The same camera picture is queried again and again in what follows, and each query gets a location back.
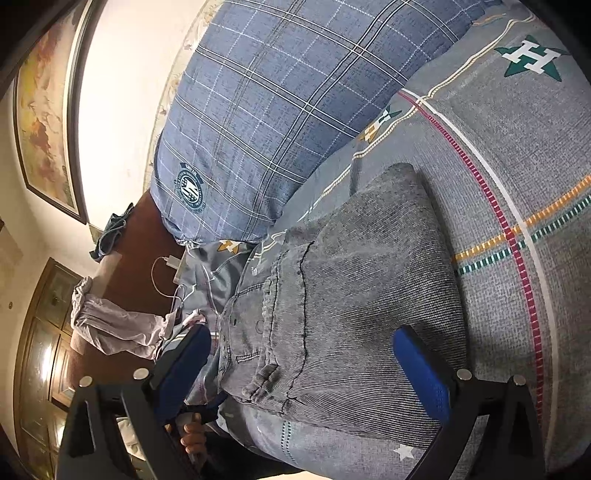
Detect pale pink cloth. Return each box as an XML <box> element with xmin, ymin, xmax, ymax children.
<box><xmin>69</xmin><ymin>277</ymin><xmax>185</xmax><ymax>361</ymax></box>

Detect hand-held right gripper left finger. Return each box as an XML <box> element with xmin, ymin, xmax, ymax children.
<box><xmin>55</xmin><ymin>325</ymin><xmax>213</xmax><ymax>480</ymax></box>

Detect brown wooden headboard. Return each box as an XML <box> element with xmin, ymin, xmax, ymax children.
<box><xmin>69</xmin><ymin>189</ymin><xmax>222</xmax><ymax>370</ymax></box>

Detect white charging cable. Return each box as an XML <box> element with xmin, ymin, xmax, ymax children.
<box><xmin>151</xmin><ymin>256</ymin><xmax>204</xmax><ymax>319</ymax></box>

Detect dark green cloth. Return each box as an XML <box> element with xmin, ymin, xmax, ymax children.
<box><xmin>89</xmin><ymin>203</ymin><xmax>134</xmax><ymax>263</ymax></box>

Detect grey printed bedsheet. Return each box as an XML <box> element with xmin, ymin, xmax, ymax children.
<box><xmin>157</xmin><ymin>0</ymin><xmax>591</xmax><ymax>480</ymax></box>

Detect grey denim pants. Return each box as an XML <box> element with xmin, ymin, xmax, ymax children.
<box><xmin>217</xmin><ymin>162</ymin><xmax>472</xmax><ymax>439</ymax></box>

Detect person's left hand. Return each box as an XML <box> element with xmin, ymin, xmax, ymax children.
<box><xmin>178</xmin><ymin>413</ymin><xmax>211</xmax><ymax>469</ymax></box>

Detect framed wall painting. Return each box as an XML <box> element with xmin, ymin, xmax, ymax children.
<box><xmin>11</xmin><ymin>0</ymin><xmax>109</xmax><ymax>225</ymax></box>

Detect blue plaid pillow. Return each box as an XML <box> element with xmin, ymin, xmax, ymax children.
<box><xmin>150</xmin><ymin>0</ymin><xmax>504</xmax><ymax>245</ymax></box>

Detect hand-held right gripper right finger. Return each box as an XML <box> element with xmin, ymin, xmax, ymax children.
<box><xmin>392</xmin><ymin>324</ymin><xmax>548</xmax><ymax>480</ymax></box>

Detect wooden cabinet door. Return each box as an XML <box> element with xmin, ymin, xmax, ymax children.
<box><xmin>14</xmin><ymin>258</ymin><xmax>86</xmax><ymax>480</ymax></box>

